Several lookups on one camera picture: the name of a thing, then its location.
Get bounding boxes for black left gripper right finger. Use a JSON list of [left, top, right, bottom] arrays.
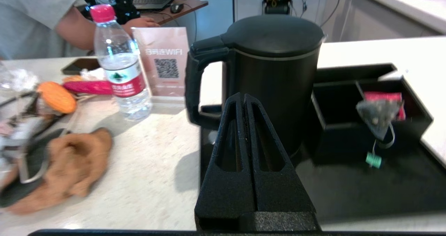
[[244, 93, 316, 213]]

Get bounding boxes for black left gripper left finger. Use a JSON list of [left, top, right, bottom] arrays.
[[194, 93, 256, 229]]

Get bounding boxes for black electric kettle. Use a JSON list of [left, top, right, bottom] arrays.
[[185, 15, 326, 156]]

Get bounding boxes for grey pyramid tea bag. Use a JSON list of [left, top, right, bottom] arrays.
[[356, 99, 405, 168]]

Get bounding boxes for black rectangular serving tray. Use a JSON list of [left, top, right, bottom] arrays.
[[200, 64, 446, 223]]

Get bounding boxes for black compartment organizer box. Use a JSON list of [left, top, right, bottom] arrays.
[[311, 64, 434, 162]]

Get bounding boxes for red instant coffee sachet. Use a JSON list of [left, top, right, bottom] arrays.
[[364, 92, 406, 121]]

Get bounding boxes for pink acrylic wifi sign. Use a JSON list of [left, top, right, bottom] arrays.
[[132, 27, 190, 105]]

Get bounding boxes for clear water bottle red label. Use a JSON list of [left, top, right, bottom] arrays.
[[90, 5, 153, 121]]

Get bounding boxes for red mesh pouch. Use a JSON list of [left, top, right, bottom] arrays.
[[63, 80, 114, 95]]

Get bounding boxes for brown wooden desk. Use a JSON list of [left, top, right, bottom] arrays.
[[139, 0, 209, 25]]

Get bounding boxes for orange oval toy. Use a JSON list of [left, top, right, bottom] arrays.
[[37, 82, 77, 114]]

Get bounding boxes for man in grey shirt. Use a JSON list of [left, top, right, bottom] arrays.
[[0, 0, 161, 60]]

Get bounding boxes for black strap tangle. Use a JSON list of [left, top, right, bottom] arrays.
[[0, 90, 70, 209]]

